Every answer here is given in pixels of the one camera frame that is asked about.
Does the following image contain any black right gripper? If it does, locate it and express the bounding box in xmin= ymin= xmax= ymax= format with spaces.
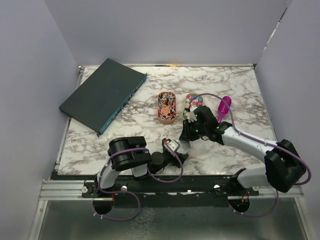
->
xmin=179 ymin=118 xmax=208 ymax=143

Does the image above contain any beige tray of star candies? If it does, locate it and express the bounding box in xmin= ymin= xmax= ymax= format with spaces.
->
xmin=182 ymin=93 xmax=204 ymax=120

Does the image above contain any purple plastic scoop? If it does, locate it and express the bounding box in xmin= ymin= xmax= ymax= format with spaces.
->
xmin=217 ymin=96 xmax=232 ymax=123

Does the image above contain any silver round jar lid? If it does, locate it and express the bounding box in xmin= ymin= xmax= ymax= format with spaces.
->
xmin=176 ymin=139 xmax=191 ymax=155

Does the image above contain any pink tray of lollipops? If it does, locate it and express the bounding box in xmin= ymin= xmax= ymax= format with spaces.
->
xmin=157 ymin=91 xmax=177 ymax=124

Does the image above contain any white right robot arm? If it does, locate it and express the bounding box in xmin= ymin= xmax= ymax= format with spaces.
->
xmin=179 ymin=106 xmax=307 ymax=196

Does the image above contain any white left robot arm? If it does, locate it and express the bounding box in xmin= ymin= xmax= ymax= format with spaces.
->
xmin=93 ymin=136 xmax=191 ymax=198

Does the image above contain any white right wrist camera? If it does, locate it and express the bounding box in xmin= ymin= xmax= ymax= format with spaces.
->
xmin=186 ymin=105 xmax=198 ymax=123

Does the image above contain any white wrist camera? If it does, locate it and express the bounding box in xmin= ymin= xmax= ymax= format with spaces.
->
xmin=163 ymin=139 xmax=181 ymax=154
xmin=186 ymin=105 xmax=198 ymax=123

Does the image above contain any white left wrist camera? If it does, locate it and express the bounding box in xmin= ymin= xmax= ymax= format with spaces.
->
xmin=163 ymin=139 xmax=181 ymax=154

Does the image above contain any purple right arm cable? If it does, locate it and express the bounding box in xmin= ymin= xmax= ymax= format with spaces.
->
xmin=191 ymin=92 xmax=312 ymax=217

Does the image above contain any black mounting rail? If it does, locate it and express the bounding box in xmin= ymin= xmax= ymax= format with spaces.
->
xmin=81 ymin=175 xmax=259 ymax=208

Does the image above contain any dark teal network switch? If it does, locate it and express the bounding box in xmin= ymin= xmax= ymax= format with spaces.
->
xmin=59 ymin=58 xmax=147 ymax=136

